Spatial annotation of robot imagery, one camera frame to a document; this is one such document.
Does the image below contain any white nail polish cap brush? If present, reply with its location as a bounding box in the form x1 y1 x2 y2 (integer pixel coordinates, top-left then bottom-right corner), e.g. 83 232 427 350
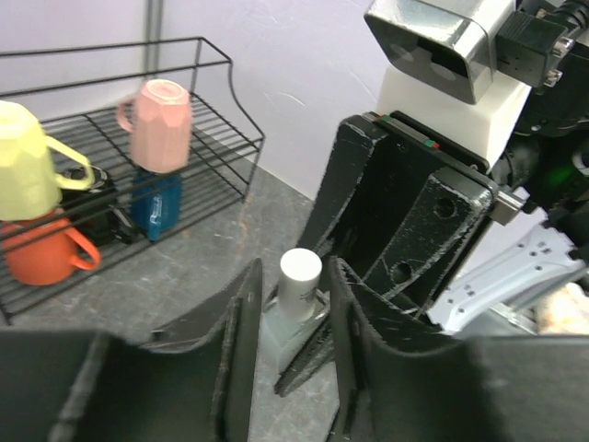
277 248 323 322

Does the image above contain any pink faceted mug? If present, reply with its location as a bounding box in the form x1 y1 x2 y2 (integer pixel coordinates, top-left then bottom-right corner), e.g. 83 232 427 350
116 78 192 174

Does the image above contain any blue mug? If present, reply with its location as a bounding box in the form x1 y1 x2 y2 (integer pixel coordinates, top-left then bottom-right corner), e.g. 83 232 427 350
131 168 182 241

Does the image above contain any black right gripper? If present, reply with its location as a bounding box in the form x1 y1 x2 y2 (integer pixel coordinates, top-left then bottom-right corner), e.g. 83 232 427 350
274 110 501 398

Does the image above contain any clear nail polish bottle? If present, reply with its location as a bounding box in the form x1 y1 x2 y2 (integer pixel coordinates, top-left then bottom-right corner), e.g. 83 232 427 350
260 289 329 373

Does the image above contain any orange mug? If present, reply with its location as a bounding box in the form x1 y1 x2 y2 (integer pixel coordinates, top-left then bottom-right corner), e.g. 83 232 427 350
1 216 102 286

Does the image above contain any yellow faceted mug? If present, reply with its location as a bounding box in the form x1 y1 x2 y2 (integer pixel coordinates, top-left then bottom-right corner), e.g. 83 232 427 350
1 100 95 221

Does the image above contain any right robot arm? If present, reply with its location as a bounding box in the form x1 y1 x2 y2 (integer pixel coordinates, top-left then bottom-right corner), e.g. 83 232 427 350
298 1 588 331

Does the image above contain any black wire rack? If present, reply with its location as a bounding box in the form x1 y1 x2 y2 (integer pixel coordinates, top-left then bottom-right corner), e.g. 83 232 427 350
1 37 265 322

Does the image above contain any black mug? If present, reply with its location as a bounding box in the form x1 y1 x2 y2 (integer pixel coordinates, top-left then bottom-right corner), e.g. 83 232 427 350
61 166 139 247

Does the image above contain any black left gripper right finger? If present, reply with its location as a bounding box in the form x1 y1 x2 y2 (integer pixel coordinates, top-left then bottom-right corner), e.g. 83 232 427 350
328 258 588 441

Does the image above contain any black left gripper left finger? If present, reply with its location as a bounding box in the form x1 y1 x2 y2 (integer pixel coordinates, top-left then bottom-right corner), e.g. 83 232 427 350
1 259 263 441

